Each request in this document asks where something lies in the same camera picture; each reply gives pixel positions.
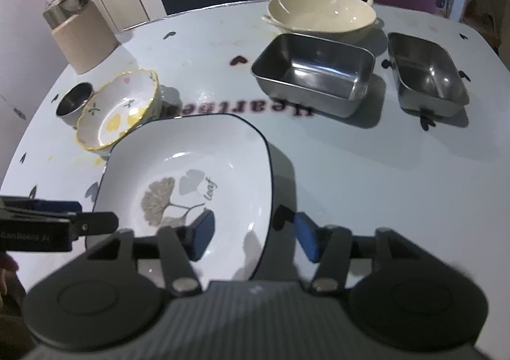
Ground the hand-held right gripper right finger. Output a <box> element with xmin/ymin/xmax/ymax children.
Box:
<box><xmin>294</xmin><ymin>212</ymin><xmax>425</xmax><ymax>298</ymax></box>

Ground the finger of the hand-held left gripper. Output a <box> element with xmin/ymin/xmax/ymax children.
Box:
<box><xmin>0</xmin><ymin>196</ymin><xmax>83</xmax><ymax>216</ymax></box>
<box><xmin>69</xmin><ymin>211</ymin><xmax>120</xmax><ymax>240</ymax></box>

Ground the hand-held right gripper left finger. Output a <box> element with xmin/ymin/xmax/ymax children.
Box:
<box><xmin>85</xmin><ymin>210</ymin><xmax>216</xmax><ymax>299</ymax></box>

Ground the white square leaf print plate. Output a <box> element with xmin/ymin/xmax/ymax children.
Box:
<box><xmin>91</xmin><ymin>113</ymin><xmax>277</xmax><ymax>281</ymax></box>

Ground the large rectangular steel tray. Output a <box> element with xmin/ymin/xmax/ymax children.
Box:
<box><xmin>251</xmin><ymin>33</ymin><xmax>376</xmax><ymax>119</ymax></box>

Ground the cream ceramic dish with handles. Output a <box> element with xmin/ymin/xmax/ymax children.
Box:
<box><xmin>261</xmin><ymin>0</ymin><xmax>377</xmax><ymax>44</ymax></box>

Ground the small steel cup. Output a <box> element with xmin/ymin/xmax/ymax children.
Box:
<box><xmin>55</xmin><ymin>82</ymin><xmax>97</xmax><ymax>126</ymax></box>

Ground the floral yellow rim bowl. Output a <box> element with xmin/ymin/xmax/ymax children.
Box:
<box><xmin>75</xmin><ymin>68</ymin><xmax>162</xmax><ymax>153</ymax></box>

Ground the beige cylindrical container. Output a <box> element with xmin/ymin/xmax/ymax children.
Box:
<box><xmin>50</xmin><ymin>1</ymin><xmax>120</xmax><ymax>76</ymax></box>

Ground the round steel bowl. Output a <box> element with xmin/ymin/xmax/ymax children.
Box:
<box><xmin>42</xmin><ymin>0</ymin><xmax>92</xmax><ymax>30</ymax></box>

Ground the small rectangular steel tray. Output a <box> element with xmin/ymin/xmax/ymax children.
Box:
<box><xmin>387</xmin><ymin>32</ymin><xmax>470</xmax><ymax>118</ymax></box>

